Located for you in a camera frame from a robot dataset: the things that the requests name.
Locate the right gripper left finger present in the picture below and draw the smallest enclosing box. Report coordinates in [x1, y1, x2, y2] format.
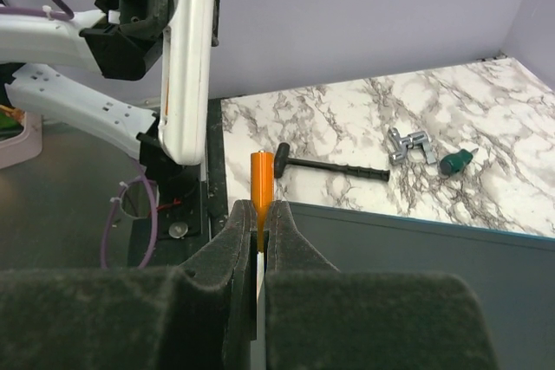
[1, 200, 256, 369]

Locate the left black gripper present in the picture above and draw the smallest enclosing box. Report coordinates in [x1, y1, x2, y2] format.
[80, 0, 173, 80]

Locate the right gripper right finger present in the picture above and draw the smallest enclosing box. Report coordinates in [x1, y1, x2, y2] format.
[265, 201, 497, 369]

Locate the white remote control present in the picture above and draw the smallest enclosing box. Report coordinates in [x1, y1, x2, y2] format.
[158, 0, 214, 166]

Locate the orange battery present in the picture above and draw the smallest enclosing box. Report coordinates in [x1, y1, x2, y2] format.
[251, 151, 274, 252]

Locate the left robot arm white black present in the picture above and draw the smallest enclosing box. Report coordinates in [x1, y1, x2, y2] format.
[1, 0, 172, 159]

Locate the dark flat metal box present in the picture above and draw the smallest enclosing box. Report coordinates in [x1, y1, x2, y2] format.
[265, 201, 554, 369]

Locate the chrome metal fitting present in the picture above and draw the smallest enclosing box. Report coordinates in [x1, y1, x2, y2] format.
[388, 127, 437, 166]

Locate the black T-handle tool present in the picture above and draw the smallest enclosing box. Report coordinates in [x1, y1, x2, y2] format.
[274, 142, 390, 182]

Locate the green handled screwdriver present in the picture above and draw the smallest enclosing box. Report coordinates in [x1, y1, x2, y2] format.
[439, 148, 478, 177]

